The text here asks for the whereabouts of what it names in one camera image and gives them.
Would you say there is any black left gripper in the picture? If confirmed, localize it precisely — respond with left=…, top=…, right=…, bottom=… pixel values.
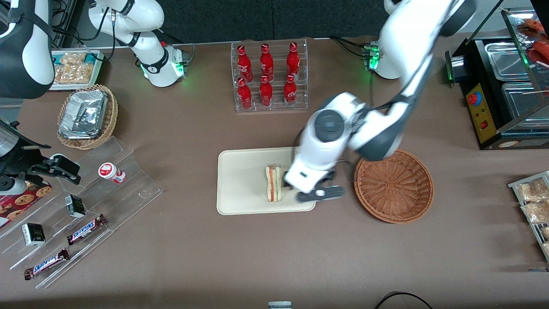
left=282, top=170, right=336, bottom=191

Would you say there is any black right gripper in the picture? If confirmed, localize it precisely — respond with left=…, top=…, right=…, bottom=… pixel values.
left=0, top=146, right=82, bottom=184

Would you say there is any triangular sandwich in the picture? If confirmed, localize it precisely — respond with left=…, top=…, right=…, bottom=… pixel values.
left=265, top=164, right=284, bottom=203

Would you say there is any cream plastic tray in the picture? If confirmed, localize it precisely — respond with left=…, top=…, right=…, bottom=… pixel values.
left=217, top=146, right=316, bottom=215

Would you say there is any oval light wicker basket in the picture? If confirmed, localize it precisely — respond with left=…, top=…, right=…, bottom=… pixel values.
left=57, top=84, right=118, bottom=150

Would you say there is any round brown wicker basket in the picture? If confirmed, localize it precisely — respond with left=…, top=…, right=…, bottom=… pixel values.
left=354, top=148, right=434, bottom=224

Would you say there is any white snack tray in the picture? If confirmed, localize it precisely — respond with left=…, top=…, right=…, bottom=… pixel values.
left=51, top=50, right=104, bottom=91

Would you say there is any tray of bagged snacks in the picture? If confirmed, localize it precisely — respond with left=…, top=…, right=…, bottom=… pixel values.
left=508, top=171, right=549, bottom=262

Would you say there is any small black carton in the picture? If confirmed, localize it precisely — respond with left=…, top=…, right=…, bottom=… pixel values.
left=21, top=223, right=46, bottom=246
left=65, top=194, right=86, bottom=218

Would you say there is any small red white bottle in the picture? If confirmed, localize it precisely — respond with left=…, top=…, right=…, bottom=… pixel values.
left=98, top=163, right=126, bottom=184

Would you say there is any red cookie box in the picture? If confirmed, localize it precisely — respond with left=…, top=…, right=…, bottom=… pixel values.
left=0, top=180, right=53, bottom=229

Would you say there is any stack of foil trays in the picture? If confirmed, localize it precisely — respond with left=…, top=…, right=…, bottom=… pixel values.
left=58, top=89, right=109, bottom=140

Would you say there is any Snickers chocolate bar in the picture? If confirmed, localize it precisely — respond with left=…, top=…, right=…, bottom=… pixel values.
left=67, top=214, right=108, bottom=245
left=24, top=248, right=70, bottom=280

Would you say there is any clear acrylic step shelf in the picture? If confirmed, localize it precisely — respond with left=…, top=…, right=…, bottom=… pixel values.
left=0, top=136, right=163, bottom=289

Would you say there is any clear acrylic bottle rack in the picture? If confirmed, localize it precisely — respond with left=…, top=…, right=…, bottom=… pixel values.
left=231, top=39, right=308, bottom=113

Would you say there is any red cola bottle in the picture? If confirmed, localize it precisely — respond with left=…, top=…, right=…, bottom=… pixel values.
left=237, top=77, right=253, bottom=110
left=284, top=74, right=298, bottom=107
left=287, top=42, right=301, bottom=81
left=259, top=75, right=274, bottom=107
left=259, top=43, right=275, bottom=82
left=237, top=45, right=253, bottom=83

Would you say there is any clear bag of snacks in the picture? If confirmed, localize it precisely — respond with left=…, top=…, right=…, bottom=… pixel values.
left=58, top=51, right=88, bottom=66
left=54, top=64, right=96, bottom=84

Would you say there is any black food warmer appliance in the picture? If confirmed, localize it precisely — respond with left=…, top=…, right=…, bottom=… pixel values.
left=445, top=6, right=549, bottom=151

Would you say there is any steel warmer pan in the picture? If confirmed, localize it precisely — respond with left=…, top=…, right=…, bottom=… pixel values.
left=485, top=41, right=534, bottom=82
left=502, top=82, right=549, bottom=123

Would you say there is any red orange fried food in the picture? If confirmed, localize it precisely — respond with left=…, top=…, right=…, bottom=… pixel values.
left=517, top=18, right=549, bottom=65

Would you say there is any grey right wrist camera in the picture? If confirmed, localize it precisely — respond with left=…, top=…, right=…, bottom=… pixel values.
left=0, top=176, right=27, bottom=196

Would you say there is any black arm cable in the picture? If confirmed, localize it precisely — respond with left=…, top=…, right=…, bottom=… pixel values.
left=51, top=0, right=117, bottom=61

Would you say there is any black base cable bundle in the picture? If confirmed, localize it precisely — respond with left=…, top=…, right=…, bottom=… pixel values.
left=330, top=36, right=370, bottom=58

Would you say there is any black looped cable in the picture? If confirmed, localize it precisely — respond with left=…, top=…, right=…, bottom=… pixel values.
left=374, top=292, right=434, bottom=309

